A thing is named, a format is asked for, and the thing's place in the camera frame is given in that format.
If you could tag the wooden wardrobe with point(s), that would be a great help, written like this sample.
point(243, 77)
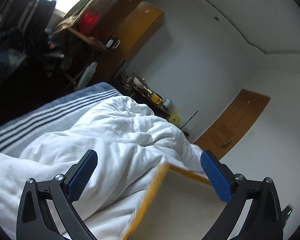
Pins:
point(137, 30)

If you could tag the cream cooking pot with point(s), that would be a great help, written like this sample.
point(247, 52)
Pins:
point(140, 82)

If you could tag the grey board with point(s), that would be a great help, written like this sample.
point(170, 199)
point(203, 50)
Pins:
point(125, 68)

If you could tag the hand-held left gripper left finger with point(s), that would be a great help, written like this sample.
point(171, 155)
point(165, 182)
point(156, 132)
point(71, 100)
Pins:
point(82, 177)

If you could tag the wooden desk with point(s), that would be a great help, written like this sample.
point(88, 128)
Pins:
point(85, 38)

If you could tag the dark side table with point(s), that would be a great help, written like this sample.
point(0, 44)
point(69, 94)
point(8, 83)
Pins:
point(145, 97)

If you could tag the blue striped bedsheet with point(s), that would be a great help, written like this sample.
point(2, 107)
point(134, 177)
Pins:
point(40, 112)

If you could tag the yellow plastic bag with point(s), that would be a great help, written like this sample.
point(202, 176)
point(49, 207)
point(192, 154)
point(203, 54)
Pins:
point(175, 117)

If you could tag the light blue cup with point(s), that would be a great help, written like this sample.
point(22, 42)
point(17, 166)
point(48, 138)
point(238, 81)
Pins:
point(167, 103)

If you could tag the white duvet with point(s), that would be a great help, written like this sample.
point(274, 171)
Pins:
point(102, 135)

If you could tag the red bag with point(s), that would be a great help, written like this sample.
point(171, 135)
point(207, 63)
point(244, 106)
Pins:
point(90, 21)

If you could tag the wooden door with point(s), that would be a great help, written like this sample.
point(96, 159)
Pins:
point(235, 120)

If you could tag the yellow cardboard box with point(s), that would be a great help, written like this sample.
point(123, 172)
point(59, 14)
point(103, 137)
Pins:
point(185, 205)

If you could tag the yellow mug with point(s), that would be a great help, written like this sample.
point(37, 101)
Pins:
point(156, 98)

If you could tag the white black appliance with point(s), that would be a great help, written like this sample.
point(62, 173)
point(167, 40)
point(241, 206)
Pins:
point(113, 42)

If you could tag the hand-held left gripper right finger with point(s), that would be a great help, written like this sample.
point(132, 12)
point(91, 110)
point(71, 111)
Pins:
point(215, 177)

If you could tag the black rod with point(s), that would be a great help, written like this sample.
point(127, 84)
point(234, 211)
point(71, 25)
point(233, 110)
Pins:
point(190, 119)

